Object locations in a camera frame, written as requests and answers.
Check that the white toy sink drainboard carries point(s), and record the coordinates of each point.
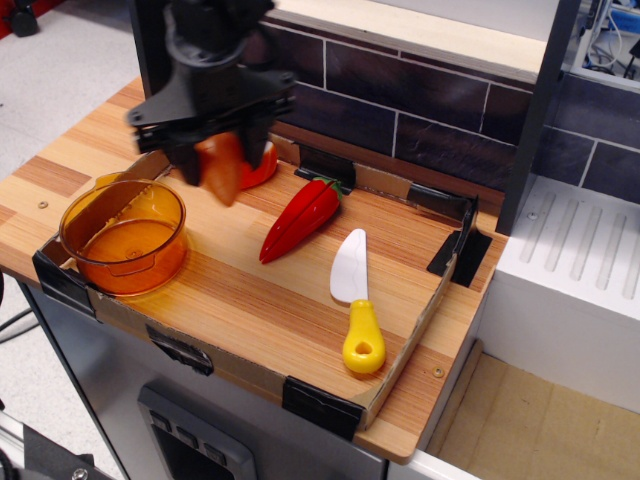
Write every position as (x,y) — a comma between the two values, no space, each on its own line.
(563,303)

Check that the grey toy oven door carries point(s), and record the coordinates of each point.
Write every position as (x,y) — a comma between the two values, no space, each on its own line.
(191,447)

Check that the light wooden shelf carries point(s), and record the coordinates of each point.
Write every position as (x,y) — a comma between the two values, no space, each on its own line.
(444,40)

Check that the transparent orange plastic pot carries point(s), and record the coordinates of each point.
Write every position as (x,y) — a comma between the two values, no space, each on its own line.
(127,235)

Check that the red toy chili pepper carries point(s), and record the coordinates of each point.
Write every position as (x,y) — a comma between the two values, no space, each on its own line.
(308,210)

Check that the dark grey vertical post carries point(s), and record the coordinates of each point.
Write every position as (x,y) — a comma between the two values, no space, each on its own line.
(518,185)

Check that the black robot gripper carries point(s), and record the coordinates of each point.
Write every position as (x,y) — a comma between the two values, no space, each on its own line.
(208,68)

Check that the orange toy carrot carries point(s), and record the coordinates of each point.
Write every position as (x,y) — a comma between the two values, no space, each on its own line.
(220,159)

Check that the white yellow toy knife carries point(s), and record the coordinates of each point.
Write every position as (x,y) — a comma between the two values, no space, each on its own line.
(364,350)

